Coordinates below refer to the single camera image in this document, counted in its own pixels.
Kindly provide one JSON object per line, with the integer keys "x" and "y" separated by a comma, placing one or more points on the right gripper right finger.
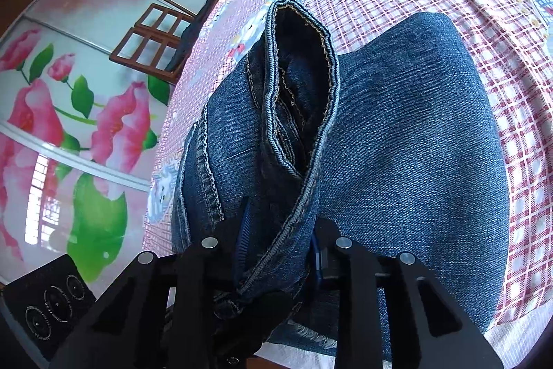
{"x": 427, "y": 327}

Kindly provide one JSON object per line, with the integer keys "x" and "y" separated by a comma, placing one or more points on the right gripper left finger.
{"x": 159, "y": 312}

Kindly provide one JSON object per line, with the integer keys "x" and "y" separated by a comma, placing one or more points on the blue denim jeans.
{"x": 395, "y": 142}

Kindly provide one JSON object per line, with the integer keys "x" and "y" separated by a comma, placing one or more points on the floral sliding wardrobe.
{"x": 79, "y": 134}

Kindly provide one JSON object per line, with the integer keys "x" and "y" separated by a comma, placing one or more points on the wooden slat-back chair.
{"x": 153, "y": 41}

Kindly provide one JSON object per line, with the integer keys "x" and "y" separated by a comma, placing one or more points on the black chair cushion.
{"x": 189, "y": 36}

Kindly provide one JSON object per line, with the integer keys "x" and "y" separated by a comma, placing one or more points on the pink checked bed sheet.
{"x": 511, "y": 44}

